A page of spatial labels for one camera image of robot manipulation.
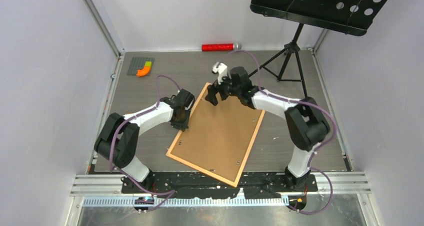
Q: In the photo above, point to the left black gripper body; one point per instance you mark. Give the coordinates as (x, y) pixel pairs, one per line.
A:
(182, 124)

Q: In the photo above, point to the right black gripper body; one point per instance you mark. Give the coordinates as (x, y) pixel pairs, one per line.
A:
(225, 89)

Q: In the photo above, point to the orange wooden picture frame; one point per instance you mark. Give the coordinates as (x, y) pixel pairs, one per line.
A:
(219, 139)

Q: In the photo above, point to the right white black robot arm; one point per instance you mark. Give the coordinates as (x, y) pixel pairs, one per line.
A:
(305, 121)

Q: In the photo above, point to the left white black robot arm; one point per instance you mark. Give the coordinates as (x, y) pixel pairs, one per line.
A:
(118, 138)

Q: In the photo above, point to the red cylinder silver cap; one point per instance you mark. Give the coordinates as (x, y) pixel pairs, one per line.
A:
(221, 47)

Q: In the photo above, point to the orange curved block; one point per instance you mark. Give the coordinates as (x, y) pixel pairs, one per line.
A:
(144, 71)

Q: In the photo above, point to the green lego brick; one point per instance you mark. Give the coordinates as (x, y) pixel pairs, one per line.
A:
(148, 64)

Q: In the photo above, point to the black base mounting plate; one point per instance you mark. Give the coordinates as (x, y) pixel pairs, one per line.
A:
(254, 185)

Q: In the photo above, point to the grey lego baseplate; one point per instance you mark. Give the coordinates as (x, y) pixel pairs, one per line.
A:
(138, 63)

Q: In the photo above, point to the black music stand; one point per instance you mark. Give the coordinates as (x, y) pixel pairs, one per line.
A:
(351, 17)

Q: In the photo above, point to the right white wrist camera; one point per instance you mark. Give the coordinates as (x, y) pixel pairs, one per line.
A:
(221, 70)

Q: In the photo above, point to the aluminium front rail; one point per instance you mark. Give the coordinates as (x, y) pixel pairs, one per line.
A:
(106, 190)

